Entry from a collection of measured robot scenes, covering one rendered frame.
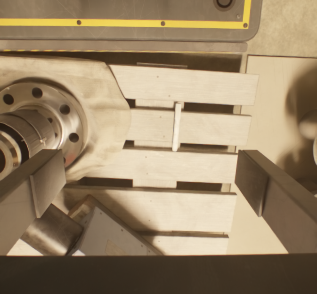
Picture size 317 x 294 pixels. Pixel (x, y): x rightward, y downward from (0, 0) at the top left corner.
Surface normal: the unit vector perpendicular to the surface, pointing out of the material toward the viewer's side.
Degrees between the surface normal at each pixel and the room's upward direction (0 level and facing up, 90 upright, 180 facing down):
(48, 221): 58
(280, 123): 0
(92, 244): 90
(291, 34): 0
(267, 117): 0
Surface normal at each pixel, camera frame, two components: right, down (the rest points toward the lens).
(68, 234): 0.64, -0.46
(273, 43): 0.02, 0.29
